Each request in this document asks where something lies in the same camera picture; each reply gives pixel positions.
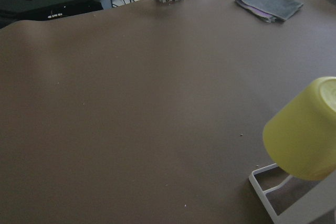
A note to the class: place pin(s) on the yellow plastic cup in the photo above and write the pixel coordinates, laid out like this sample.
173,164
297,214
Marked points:
300,138

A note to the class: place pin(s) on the folded grey cloth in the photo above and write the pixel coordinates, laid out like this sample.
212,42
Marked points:
271,11

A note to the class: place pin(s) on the white wire cup holder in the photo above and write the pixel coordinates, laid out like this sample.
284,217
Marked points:
287,199

